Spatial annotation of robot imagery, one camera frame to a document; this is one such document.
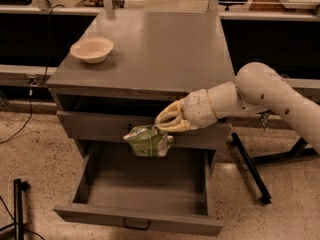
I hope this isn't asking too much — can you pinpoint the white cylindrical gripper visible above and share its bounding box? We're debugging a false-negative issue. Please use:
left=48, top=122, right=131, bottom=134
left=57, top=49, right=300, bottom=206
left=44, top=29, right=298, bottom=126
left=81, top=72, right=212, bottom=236
left=155, top=89, right=218, bottom=132

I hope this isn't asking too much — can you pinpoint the green jalapeno chip bag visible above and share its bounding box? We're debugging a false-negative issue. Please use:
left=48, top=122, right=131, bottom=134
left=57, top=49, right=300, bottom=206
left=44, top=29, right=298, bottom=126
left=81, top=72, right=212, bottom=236
left=123, top=125, right=174, bottom=157

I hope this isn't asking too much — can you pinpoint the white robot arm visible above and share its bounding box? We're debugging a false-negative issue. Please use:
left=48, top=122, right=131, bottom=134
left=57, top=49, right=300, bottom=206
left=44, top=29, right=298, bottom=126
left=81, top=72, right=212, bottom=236
left=155, top=62, right=320, bottom=153

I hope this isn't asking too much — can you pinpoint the grey drawer cabinet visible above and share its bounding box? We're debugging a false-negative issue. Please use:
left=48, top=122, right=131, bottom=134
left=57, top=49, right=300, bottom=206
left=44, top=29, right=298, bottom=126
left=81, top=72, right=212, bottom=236
left=48, top=9, right=235, bottom=154

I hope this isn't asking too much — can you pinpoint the open grey bottom drawer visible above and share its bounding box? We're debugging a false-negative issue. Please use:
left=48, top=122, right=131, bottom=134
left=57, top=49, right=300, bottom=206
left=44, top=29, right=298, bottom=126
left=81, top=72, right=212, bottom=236
left=54, top=142, right=223, bottom=237

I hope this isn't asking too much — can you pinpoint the closed grey upper drawer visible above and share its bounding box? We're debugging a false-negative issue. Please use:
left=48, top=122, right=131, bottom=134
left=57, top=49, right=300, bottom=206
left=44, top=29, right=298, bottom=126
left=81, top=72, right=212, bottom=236
left=57, top=111, right=231, bottom=150

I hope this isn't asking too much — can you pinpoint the cream bowl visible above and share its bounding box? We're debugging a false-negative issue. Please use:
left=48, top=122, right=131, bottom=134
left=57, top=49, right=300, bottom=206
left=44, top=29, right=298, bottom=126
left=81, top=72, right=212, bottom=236
left=70, top=37, right=114, bottom=64

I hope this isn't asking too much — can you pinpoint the black floor stand left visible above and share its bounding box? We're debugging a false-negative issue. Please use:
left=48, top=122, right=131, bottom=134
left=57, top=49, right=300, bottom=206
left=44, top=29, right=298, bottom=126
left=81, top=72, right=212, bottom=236
left=0, top=179, right=45, bottom=240

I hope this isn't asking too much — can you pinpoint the black power cable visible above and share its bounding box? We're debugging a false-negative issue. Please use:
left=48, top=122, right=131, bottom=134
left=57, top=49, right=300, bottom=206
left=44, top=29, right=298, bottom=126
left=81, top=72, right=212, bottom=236
left=0, top=4, right=66, bottom=145

